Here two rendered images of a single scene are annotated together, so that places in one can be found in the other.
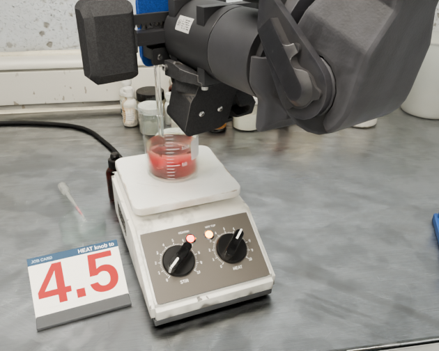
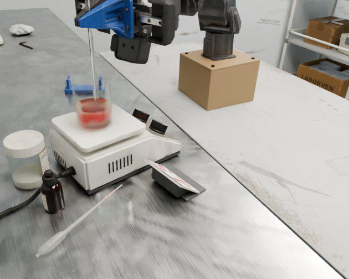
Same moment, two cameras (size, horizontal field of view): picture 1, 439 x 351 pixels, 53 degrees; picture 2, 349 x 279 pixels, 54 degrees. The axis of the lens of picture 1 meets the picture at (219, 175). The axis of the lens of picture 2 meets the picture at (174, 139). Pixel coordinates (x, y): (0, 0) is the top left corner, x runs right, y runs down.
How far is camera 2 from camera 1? 0.75 m
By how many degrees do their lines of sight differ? 90
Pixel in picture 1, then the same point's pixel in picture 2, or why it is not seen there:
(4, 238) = (137, 252)
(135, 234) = (152, 137)
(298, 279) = not seen: hidden behind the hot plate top
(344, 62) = not seen: outside the picture
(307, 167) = (1, 127)
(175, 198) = (129, 117)
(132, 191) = (127, 130)
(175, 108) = (143, 52)
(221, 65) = not seen: hidden behind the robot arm
